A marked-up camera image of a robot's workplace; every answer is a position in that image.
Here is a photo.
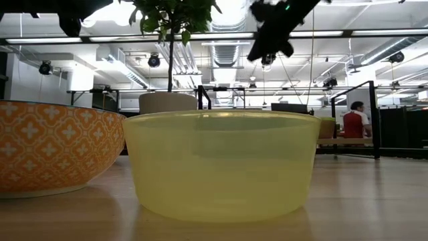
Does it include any green leafy plant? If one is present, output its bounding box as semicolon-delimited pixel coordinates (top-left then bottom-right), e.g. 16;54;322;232
119;0;222;93

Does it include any white plant pot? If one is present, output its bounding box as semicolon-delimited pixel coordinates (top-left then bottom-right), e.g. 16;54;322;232
138;92;199;115

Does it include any black background table frame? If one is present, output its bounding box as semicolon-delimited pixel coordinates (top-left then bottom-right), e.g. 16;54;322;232
66;87;121;113

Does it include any black ceiling spotlight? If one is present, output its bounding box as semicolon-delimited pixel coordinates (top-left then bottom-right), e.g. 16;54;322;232
388;50;405;64
322;76;338;90
261;52;277;67
147;53;161;69
38;60;54;76

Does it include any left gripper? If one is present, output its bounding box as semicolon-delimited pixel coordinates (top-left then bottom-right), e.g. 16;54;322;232
58;0;113;37

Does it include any silver ribbed air duct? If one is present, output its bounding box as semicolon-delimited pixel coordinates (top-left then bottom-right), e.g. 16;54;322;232
209;43;241;69

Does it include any yellow translucent plastic bowl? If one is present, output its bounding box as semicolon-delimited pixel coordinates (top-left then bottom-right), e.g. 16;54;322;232
122;109;322;224

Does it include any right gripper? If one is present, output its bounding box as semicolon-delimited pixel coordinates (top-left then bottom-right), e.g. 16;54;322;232
247;19;302;63

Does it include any person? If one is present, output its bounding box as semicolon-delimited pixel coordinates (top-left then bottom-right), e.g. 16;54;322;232
342;100;372;139

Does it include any orange patterned bowl, blue inside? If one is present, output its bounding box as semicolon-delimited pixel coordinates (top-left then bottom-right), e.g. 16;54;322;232
0;99;126;199

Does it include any black background monitor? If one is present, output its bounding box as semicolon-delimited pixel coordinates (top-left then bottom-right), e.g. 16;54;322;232
270;102;314;115

